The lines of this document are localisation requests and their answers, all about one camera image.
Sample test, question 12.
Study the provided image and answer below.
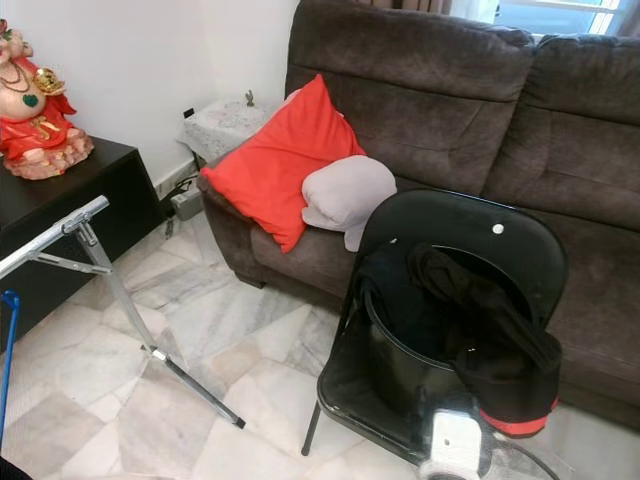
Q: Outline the black garment with red band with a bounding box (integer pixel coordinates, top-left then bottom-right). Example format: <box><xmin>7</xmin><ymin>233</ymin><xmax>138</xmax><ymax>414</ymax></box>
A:
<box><xmin>407</xmin><ymin>243</ymin><xmax>564</xmax><ymax>438</ymax></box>

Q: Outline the blue plastic hanger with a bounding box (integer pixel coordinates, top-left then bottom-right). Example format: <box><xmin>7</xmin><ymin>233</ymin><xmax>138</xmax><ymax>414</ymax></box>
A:
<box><xmin>0</xmin><ymin>290</ymin><xmax>23</xmax><ymax>441</ymax></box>

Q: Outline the silver metal clothes rack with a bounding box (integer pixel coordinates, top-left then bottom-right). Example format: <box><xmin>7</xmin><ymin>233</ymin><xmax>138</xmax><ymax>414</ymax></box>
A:
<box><xmin>0</xmin><ymin>195</ymin><xmax>248</xmax><ymax>431</ymax></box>

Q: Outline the black TV console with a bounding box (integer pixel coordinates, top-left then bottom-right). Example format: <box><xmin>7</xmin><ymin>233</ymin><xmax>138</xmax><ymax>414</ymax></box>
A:
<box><xmin>0</xmin><ymin>135</ymin><xmax>146</xmax><ymax>341</ymax></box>

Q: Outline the red laughing Buddha statue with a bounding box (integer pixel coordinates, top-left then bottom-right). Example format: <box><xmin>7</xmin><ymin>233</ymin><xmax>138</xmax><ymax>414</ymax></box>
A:
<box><xmin>0</xmin><ymin>20</ymin><xmax>96</xmax><ymax>181</ymax></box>

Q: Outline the grey power strip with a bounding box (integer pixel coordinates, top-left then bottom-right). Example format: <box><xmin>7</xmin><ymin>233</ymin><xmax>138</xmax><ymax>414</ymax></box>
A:
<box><xmin>168</xmin><ymin>185</ymin><xmax>206</xmax><ymax>221</ymax></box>

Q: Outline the side table with lace cloth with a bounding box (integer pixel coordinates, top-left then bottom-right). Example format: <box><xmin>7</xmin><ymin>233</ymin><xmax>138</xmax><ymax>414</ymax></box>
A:
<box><xmin>178</xmin><ymin>95</ymin><xmax>286</xmax><ymax>166</ymax></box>

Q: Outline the red square cushion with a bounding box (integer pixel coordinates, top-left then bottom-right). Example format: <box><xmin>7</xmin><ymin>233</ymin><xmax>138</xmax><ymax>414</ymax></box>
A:
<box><xmin>200</xmin><ymin>73</ymin><xmax>366</xmax><ymax>254</ymax></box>

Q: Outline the grey plush cushion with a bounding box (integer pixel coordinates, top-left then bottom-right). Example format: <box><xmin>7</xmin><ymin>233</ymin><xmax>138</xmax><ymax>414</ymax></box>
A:
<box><xmin>301</xmin><ymin>155</ymin><xmax>398</xmax><ymax>253</ymax></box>

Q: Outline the dark navy garment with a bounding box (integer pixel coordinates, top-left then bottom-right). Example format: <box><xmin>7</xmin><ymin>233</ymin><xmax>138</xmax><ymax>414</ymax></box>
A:
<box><xmin>360</xmin><ymin>250</ymin><xmax>436</xmax><ymax>351</ymax></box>

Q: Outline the black folding chair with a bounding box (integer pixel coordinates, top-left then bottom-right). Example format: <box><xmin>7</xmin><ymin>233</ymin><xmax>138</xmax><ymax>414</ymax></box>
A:
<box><xmin>302</xmin><ymin>188</ymin><xmax>569</xmax><ymax>471</ymax></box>

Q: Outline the dark brown fabric sofa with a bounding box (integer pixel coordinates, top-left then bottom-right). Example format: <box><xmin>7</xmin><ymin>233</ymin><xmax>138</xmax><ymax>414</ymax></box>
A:
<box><xmin>198</xmin><ymin>0</ymin><xmax>640</xmax><ymax>431</ymax></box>

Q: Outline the bright window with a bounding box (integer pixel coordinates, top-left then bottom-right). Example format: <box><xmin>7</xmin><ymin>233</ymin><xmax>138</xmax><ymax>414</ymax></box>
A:
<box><xmin>470</xmin><ymin>0</ymin><xmax>626</xmax><ymax>39</ymax></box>

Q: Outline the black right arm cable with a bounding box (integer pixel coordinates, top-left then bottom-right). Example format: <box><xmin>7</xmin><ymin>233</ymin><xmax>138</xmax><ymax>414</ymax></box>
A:
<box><xmin>485</xmin><ymin>435</ymin><xmax>561</xmax><ymax>480</ymax></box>

